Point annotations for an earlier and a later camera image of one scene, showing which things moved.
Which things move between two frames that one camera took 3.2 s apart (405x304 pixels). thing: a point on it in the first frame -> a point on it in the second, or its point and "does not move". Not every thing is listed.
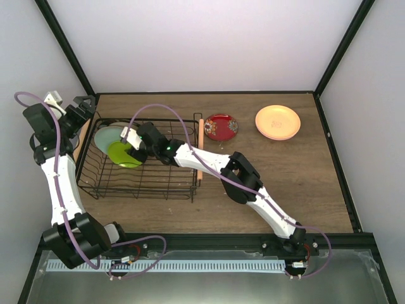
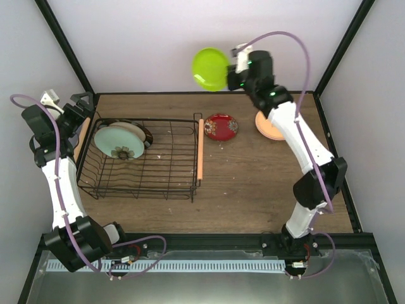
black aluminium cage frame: x=228 y=241 does not move
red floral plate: x=221 y=127 does not move
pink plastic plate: x=276 y=138 does not move
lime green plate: x=116 y=152 -> x=209 y=69
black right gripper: x=143 y=158 -> x=231 y=84
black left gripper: x=80 y=101 does not move
